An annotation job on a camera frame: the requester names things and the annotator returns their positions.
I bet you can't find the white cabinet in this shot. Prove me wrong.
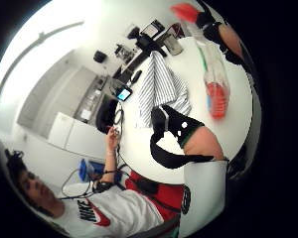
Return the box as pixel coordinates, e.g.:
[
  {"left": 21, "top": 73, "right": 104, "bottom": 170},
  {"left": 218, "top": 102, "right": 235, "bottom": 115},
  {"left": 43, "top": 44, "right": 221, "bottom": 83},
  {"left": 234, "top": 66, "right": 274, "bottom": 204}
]
[{"left": 48, "top": 111, "right": 109, "bottom": 161}]

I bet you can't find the blue bin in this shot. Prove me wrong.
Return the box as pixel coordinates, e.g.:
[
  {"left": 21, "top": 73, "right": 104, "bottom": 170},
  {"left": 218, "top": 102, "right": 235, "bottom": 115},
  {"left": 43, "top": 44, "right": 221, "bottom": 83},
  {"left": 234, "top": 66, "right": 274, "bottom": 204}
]
[{"left": 77, "top": 158, "right": 107, "bottom": 182}]

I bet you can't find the clear sleeve of plastic cups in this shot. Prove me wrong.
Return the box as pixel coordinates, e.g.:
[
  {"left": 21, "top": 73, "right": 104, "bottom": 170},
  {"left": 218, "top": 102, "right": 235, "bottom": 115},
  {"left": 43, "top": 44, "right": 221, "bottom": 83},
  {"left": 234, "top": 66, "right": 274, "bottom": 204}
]
[{"left": 170, "top": 2, "right": 230, "bottom": 121}]

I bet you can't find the ceiling light rail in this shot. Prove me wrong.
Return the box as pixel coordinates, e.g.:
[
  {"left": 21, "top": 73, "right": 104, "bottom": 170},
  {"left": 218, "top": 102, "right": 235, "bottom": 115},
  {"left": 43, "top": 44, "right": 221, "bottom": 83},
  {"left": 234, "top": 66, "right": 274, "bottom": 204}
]
[{"left": 0, "top": 20, "right": 85, "bottom": 115}]

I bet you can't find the metal cup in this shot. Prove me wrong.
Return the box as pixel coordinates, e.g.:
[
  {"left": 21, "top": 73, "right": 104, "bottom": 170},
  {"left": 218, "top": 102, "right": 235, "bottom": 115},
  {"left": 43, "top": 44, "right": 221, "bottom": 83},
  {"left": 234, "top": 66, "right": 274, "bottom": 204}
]
[{"left": 163, "top": 33, "right": 185, "bottom": 57}]

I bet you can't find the smartphone with lit screen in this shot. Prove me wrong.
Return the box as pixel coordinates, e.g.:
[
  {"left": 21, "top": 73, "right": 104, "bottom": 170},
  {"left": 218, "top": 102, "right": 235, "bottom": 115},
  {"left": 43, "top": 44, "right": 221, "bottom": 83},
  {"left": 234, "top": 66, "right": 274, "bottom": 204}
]
[{"left": 115, "top": 84, "right": 134, "bottom": 102}]

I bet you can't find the grey cable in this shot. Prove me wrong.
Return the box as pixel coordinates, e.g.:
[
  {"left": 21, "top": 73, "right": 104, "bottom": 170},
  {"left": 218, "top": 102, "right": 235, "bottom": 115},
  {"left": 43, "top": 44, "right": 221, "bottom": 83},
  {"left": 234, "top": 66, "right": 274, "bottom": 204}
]
[{"left": 60, "top": 167, "right": 97, "bottom": 201}]

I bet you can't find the kitchen counter with shelves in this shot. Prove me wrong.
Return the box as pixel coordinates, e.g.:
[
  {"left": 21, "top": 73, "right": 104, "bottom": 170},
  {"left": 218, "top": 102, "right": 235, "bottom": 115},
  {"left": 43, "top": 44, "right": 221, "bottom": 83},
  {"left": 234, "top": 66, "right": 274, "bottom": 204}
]
[{"left": 73, "top": 73, "right": 111, "bottom": 125}]

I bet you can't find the the person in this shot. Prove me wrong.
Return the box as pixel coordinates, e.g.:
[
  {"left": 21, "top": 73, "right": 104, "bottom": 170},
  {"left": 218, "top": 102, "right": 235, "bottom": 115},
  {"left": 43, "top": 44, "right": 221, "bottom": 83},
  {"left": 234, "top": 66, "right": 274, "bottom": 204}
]
[{"left": 3, "top": 148, "right": 187, "bottom": 238}]

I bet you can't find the small camera monitor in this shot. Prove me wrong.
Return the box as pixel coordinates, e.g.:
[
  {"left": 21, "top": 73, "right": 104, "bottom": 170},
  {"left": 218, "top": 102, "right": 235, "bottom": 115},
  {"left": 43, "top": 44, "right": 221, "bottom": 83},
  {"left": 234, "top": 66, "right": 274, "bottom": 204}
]
[{"left": 140, "top": 19, "right": 165, "bottom": 39}]

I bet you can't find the black cable loop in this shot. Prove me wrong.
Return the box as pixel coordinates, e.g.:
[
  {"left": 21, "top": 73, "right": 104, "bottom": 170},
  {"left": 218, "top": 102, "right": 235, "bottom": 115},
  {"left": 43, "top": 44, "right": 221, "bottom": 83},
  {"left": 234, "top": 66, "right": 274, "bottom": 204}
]
[{"left": 112, "top": 102, "right": 126, "bottom": 140}]

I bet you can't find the black and white striped cloth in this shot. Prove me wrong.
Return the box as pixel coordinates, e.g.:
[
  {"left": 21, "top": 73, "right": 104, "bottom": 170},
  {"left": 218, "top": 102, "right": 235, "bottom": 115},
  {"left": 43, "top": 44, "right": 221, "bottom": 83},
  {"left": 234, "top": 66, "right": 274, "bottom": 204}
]
[{"left": 134, "top": 51, "right": 193, "bottom": 129}]

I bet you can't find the black remote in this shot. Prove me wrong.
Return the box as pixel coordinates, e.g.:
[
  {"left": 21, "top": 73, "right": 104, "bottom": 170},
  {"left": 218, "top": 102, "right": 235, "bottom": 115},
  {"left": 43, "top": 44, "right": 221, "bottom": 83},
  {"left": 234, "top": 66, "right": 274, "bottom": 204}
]
[{"left": 130, "top": 68, "right": 143, "bottom": 85}]

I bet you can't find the black chest device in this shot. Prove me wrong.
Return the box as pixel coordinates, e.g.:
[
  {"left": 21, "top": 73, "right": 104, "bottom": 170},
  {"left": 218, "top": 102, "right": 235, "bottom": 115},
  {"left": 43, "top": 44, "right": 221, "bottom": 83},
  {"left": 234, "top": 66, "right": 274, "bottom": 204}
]
[{"left": 132, "top": 178, "right": 161, "bottom": 196}]

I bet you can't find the black round speaker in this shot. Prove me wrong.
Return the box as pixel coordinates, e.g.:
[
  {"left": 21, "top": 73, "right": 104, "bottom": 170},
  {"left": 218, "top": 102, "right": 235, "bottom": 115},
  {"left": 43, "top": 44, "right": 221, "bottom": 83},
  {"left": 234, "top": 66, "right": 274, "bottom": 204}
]
[{"left": 92, "top": 50, "right": 107, "bottom": 63}]

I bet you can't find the black office chair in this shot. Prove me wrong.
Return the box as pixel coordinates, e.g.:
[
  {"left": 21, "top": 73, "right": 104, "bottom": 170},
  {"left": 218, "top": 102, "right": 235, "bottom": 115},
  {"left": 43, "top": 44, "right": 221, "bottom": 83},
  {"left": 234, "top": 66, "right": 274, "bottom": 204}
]
[{"left": 94, "top": 97, "right": 120, "bottom": 135}]

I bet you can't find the black camera on tripod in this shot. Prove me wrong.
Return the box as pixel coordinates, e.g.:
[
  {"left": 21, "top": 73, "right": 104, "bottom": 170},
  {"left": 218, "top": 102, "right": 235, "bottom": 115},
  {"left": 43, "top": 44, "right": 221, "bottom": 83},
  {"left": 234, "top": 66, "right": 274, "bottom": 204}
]
[{"left": 127, "top": 25, "right": 168, "bottom": 59}]

